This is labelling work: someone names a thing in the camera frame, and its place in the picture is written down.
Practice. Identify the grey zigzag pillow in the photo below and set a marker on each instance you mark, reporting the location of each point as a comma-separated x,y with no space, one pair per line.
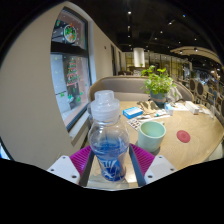
176,95

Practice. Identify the dark-framed decorated window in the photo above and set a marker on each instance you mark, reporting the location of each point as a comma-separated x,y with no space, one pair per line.
70,73

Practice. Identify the flat round red coaster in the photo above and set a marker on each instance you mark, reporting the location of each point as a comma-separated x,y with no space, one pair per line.
183,136

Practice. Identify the white rectangular box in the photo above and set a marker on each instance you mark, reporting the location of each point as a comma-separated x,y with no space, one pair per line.
192,107

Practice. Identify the curved grey sofa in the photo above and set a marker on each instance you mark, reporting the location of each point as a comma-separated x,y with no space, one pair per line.
116,87

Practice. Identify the tan paper with dark shapes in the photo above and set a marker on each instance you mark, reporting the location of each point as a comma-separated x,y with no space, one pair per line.
148,106

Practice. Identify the clear blue-labelled water bottle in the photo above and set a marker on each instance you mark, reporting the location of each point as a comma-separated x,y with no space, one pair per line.
108,140

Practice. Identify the light green mug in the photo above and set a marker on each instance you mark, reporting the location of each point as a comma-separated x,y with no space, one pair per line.
150,136

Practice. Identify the group of round-backed chairs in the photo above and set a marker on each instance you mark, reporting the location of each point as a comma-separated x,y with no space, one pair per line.
201,90

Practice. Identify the potted green leafy plant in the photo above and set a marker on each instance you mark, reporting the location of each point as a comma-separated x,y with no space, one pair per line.
158,83

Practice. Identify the light blue tissue pack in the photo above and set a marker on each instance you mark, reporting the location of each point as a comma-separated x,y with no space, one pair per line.
169,109

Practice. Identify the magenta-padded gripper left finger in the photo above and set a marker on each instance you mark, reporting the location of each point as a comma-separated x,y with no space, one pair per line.
79,160

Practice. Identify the white round pillar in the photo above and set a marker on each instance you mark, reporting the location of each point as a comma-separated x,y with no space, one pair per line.
139,57

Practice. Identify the group of ceiling lights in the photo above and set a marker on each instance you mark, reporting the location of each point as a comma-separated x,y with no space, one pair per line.
156,33

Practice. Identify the small blue white box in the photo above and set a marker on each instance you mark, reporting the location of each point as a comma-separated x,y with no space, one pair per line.
132,112

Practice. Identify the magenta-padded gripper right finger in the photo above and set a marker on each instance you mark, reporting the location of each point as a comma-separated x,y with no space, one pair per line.
145,160

